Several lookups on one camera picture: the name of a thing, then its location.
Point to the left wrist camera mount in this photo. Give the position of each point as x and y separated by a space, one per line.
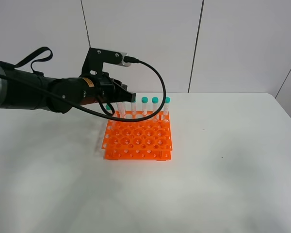
96 58

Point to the orange test tube rack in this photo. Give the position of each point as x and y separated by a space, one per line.
145 140

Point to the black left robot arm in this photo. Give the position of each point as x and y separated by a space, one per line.
33 90

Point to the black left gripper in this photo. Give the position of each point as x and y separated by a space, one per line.
104 89

